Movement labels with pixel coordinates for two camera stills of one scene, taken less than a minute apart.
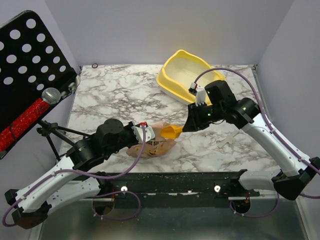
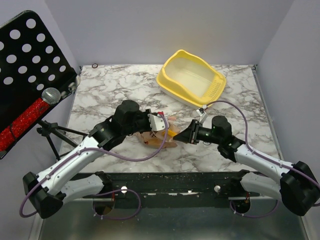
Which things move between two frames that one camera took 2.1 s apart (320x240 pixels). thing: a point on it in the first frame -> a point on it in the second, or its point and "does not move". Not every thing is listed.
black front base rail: [126, 186] does not move
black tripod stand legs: [46, 128] does not move
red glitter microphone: [49, 96] does not move
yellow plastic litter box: [183, 69] does not move
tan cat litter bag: [155, 147] -> [154, 138]
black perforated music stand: [30, 62] does not move
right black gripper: [194, 117] -> [195, 132]
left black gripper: [129, 127] -> [148, 111]
